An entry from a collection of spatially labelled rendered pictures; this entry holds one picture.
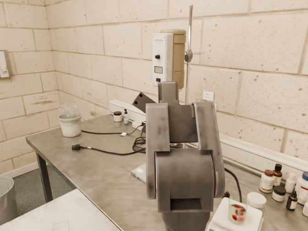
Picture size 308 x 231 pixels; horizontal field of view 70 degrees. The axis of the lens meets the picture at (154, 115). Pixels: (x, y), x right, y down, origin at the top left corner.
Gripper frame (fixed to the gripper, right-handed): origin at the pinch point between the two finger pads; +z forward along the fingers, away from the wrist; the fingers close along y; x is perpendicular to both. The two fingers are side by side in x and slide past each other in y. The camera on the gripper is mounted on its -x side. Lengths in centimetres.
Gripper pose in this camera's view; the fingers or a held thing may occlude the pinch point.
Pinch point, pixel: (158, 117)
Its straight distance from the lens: 77.1
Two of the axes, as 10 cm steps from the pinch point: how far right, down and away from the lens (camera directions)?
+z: -1.5, -0.1, 9.9
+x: 8.2, 5.6, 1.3
